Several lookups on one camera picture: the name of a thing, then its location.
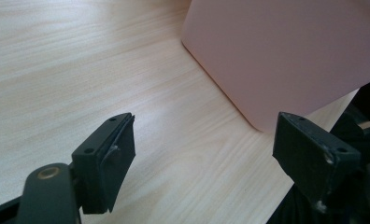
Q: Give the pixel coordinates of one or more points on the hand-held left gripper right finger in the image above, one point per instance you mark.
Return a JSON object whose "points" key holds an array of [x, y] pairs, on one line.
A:
{"points": [[307, 152]]}

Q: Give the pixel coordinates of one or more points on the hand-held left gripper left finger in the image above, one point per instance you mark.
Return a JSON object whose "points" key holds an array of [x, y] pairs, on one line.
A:
{"points": [[110, 168]]}

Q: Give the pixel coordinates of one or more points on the pink mat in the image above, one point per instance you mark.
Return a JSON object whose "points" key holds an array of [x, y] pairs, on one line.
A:
{"points": [[276, 53]]}

